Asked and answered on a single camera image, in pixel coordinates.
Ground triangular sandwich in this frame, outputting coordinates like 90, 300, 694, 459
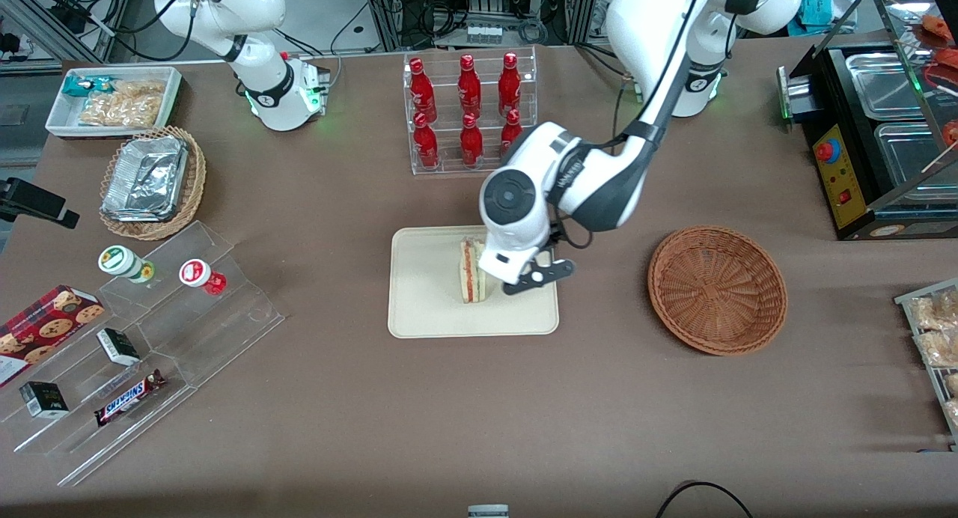
458, 237, 489, 305

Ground beige plastic tray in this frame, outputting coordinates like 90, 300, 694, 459
388, 223, 560, 339

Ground round brown wicker basket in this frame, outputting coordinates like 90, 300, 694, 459
647, 225, 789, 356

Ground oval tan wicker basket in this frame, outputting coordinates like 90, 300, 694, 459
98, 125, 208, 242

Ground tray of packaged pastries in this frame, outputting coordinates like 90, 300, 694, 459
894, 278, 958, 453

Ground clear acrylic bottle rack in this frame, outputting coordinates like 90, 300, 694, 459
403, 46, 538, 177

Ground red cola bottle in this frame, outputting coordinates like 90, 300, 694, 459
457, 54, 483, 119
460, 112, 485, 168
498, 52, 522, 118
499, 109, 525, 160
409, 58, 438, 123
413, 112, 441, 169

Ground clear acrylic stepped display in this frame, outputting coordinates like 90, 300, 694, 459
0, 219, 287, 489

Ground red capped small jar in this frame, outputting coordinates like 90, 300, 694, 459
178, 258, 228, 296

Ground black food warmer machine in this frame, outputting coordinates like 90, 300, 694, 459
776, 0, 958, 242

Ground stacked aluminium foil containers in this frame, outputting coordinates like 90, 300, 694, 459
100, 135, 189, 224

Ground green capped small jar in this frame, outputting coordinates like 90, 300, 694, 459
97, 245, 156, 284

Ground small black box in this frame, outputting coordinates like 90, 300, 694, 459
96, 327, 142, 368
19, 380, 70, 419

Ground Snickers chocolate bar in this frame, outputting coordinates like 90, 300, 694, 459
93, 368, 168, 428

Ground teal plastic bag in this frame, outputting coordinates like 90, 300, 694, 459
798, 0, 858, 37

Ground clear bag of crackers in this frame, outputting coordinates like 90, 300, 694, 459
78, 79, 166, 128

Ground steel food pan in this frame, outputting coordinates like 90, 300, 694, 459
873, 121, 958, 191
844, 52, 927, 122

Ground clear bag of pastry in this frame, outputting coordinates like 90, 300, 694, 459
909, 291, 958, 332
914, 329, 958, 368

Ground teal snack packet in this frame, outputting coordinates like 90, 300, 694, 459
61, 75, 115, 99

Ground red plaid cookie box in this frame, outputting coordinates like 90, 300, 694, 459
0, 284, 106, 389

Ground white rectangular snack bin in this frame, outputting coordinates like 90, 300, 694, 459
45, 66, 183, 140

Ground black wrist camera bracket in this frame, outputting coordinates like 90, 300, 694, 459
501, 257, 578, 296

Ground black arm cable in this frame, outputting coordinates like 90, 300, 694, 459
550, 0, 712, 251

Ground black floor cable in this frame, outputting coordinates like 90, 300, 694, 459
656, 480, 754, 518

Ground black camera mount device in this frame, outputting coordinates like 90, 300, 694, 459
0, 177, 82, 230

